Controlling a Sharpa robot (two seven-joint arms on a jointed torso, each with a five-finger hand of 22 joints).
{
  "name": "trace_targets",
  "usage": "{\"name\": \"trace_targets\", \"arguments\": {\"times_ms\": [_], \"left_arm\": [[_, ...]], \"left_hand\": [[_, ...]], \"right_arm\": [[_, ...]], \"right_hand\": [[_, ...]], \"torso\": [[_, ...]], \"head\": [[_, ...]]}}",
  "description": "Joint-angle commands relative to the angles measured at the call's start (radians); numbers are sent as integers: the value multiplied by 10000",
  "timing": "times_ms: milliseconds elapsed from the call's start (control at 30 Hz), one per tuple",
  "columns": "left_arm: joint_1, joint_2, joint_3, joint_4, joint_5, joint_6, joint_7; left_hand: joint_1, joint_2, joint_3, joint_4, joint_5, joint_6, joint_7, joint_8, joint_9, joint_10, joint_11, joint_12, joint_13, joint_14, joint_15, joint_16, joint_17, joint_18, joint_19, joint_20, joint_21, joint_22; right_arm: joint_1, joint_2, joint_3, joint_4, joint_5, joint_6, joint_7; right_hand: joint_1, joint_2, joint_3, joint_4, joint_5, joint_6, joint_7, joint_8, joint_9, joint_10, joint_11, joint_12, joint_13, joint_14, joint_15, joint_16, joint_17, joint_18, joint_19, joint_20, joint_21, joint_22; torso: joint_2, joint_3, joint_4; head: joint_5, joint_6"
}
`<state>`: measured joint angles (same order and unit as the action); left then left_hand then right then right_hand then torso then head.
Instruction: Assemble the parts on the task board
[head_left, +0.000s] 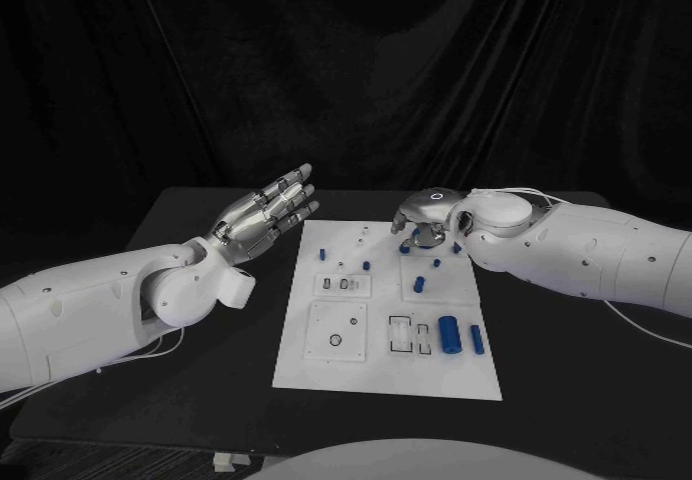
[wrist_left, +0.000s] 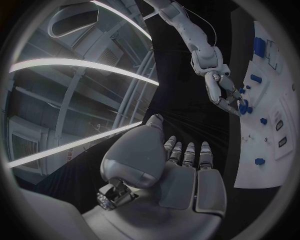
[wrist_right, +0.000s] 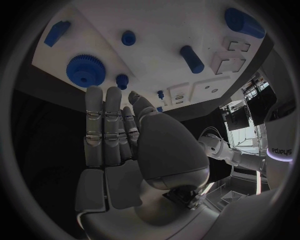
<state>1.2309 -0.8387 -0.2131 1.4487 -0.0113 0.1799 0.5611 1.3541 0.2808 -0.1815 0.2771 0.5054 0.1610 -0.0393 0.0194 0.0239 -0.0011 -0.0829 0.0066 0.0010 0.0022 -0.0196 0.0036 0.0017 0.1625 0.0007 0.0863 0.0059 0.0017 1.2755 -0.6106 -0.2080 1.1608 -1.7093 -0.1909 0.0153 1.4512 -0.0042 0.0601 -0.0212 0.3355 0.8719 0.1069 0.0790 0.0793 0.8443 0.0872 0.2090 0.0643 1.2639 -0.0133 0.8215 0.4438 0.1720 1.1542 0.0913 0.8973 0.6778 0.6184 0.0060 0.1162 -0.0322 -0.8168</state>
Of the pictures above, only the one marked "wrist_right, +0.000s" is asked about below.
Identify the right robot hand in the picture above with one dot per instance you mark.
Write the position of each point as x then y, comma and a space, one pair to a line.
122, 180

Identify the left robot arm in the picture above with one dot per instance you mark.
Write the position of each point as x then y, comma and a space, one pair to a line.
225, 151

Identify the white task board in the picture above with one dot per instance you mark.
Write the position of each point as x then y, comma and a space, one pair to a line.
150, 43

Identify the small blue peg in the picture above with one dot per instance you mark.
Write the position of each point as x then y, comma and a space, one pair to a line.
159, 109

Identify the small blue plug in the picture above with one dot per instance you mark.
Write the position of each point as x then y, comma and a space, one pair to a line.
160, 94

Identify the small blue gear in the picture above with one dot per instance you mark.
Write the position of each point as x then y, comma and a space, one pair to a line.
122, 81

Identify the long blue cylinder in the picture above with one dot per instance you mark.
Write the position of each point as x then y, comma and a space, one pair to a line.
192, 59

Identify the short blue cylinder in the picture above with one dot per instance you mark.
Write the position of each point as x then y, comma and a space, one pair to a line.
128, 37

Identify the blue rectangular block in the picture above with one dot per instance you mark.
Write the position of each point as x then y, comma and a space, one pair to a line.
56, 33

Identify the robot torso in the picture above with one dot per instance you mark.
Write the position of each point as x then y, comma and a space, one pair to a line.
278, 131

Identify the large blue cylinder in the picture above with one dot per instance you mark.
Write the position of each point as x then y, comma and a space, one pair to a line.
245, 23

